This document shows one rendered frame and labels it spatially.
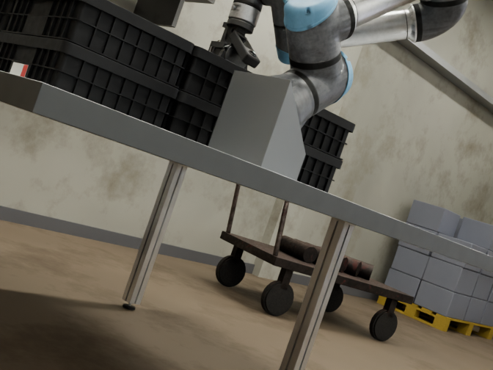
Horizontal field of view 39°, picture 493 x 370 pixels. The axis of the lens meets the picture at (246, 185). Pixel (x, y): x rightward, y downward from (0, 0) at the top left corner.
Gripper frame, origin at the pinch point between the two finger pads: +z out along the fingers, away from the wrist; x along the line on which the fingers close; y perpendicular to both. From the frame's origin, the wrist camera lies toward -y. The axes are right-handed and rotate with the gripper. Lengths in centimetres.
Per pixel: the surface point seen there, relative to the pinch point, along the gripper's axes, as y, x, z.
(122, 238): 265, -154, 80
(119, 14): -8.7, 38.2, -6.4
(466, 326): 214, -529, 77
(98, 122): -58, 61, 17
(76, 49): -8.7, 44.5, 3.9
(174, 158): -57, 46, 18
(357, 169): 287, -385, -30
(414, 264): 257, -475, 37
